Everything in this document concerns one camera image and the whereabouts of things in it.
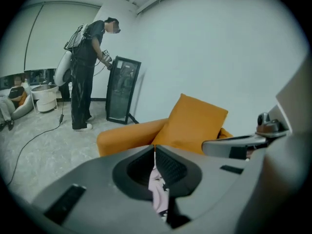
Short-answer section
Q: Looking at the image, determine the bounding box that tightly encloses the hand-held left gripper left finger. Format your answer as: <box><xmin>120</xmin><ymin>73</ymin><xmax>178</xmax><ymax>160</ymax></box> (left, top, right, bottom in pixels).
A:
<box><xmin>31</xmin><ymin>144</ymin><xmax>172</xmax><ymax>234</ymax></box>

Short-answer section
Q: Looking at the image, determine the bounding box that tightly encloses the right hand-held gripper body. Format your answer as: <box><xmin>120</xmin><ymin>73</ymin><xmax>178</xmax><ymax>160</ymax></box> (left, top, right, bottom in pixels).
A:
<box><xmin>254</xmin><ymin>105</ymin><xmax>293</xmax><ymax>140</ymax></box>

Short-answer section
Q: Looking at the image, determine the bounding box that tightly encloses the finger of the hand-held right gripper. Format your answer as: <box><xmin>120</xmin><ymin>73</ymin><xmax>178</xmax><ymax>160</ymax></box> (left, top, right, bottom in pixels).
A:
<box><xmin>201</xmin><ymin>134</ymin><xmax>269</xmax><ymax>160</ymax></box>

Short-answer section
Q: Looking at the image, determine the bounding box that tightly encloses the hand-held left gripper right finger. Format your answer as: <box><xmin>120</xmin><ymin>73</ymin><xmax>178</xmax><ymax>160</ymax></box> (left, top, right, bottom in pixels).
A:
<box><xmin>155</xmin><ymin>144</ymin><xmax>254</xmax><ymax>233</ymax></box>

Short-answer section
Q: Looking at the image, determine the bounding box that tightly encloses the pink cloth garment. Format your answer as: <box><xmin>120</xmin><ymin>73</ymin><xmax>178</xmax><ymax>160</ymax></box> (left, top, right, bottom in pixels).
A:
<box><xmin>148</xmin><ymin>152</ymin><xmax>170</xmax><ymax>220</ymax></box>

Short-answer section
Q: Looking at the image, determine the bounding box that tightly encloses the orange sofa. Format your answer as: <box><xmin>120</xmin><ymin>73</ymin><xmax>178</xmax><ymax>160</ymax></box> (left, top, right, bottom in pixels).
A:
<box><xmin>97</xmin><ymin>117</ymin><xmax>169</xmax><ymax>157</ymax></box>

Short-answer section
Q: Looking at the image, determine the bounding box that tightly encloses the black framed standing mirror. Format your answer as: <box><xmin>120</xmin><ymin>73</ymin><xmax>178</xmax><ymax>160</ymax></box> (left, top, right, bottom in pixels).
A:
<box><xmin>105</xmin><ymin>55</ymin><xmax>142</xmax><ymax>125</ymax></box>

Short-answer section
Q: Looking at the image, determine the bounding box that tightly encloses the white round side table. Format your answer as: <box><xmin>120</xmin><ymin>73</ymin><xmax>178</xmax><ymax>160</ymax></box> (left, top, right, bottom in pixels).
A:
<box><xmin>30</xmin><ymin>83</ymin><xmax>59</xmax><ymax>114</ymax></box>

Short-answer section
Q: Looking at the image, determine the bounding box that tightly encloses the white beanbag chair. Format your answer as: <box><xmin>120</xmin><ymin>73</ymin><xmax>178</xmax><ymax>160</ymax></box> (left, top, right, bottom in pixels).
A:
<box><xmin>11</xmin><ymin>83</ymin><xmax>35</xmax><ymax>121</ymax></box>

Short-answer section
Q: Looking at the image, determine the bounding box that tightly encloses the white oval pod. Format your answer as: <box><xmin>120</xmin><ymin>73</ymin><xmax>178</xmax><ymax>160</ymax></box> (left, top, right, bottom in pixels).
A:
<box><xmin>54</xmin><ymin>50</ymin><xmax>73</xmax><ymax>86</ymax></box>

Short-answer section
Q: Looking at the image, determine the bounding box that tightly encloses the white roller blind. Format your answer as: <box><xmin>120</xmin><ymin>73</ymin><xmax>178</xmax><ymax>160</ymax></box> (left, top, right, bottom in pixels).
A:
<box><xmin>24</xmin><ymin>2</ymin><xmax>102</xmax><ymax>72</ymax></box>

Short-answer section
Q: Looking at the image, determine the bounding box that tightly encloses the black floor cable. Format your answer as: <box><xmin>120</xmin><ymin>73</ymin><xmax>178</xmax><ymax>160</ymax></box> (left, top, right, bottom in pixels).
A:
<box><xmin>6</xmin><ymin>101</ymin><xmax>65</xmax><ymax>187</ymax></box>

